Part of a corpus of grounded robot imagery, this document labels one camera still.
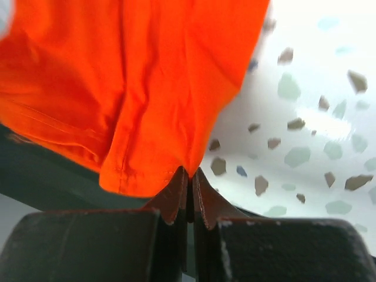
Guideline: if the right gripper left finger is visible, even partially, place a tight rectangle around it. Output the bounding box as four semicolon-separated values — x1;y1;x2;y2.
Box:
1;167;188;281

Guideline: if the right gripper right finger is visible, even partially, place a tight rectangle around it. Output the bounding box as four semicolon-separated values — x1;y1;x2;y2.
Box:
192;170;375;281

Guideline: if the orange t shirt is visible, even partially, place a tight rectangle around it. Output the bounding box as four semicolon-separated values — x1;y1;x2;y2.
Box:
1;1;270;197

